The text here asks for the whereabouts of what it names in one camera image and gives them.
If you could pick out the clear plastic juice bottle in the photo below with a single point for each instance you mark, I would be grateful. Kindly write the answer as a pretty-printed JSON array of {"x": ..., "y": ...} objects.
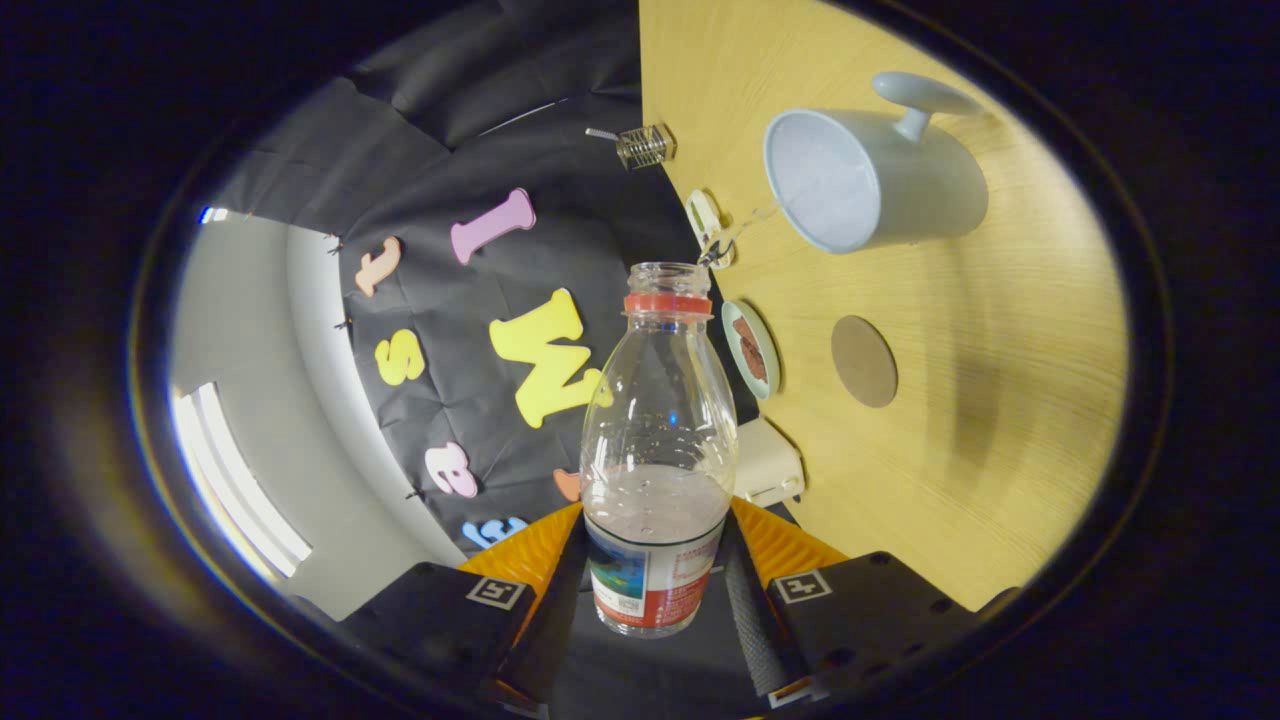
[{"x": 655, "y": 540}]

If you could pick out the pale green plate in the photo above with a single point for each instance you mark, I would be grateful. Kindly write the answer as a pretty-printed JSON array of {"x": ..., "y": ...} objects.
[{"x": 740, "y": 375}]

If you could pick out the white divided dish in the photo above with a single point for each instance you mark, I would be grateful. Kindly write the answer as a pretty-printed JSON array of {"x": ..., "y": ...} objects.
[{"x": 704, "y": 215}]

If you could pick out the wooden table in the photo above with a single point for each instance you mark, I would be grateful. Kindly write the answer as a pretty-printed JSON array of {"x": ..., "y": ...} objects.
[{"x": 1000, "y": 400}]

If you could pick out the white cup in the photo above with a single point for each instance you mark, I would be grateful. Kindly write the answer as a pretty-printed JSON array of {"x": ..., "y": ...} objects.
[{"x": 920, "y": 190}]

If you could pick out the metal spoon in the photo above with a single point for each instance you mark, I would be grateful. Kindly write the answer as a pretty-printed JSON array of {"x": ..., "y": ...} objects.
[{"x": 602, "y": 133}]

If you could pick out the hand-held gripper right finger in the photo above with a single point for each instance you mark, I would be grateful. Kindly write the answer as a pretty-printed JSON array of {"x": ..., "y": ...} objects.
[{"x": 750, "y": 620}]

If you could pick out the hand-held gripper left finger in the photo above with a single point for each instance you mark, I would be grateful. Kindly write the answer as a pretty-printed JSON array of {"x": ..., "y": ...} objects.
[{"x": 545, "y": 640}]

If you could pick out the white toaster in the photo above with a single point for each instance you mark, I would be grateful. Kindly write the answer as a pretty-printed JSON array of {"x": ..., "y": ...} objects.
[{"x": 768, "y": 465}]

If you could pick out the small ceiling light panel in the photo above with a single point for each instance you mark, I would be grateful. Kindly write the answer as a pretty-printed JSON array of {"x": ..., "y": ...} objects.
[{"x": 212, "y": 214}]

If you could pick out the black backdrop cloth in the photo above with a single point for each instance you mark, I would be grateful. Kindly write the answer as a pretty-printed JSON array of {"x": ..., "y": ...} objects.
[{"x": 450, "y": 150}]

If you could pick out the brown meat slice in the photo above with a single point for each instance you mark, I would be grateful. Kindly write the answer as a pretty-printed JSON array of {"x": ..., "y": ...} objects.
[
  {"x": 755, "y": 365},
  {"x": 743, "y": 333}
]

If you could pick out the round brown coaster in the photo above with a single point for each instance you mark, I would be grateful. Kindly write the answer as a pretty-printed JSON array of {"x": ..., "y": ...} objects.
[{"x": 864, "y": 362}]

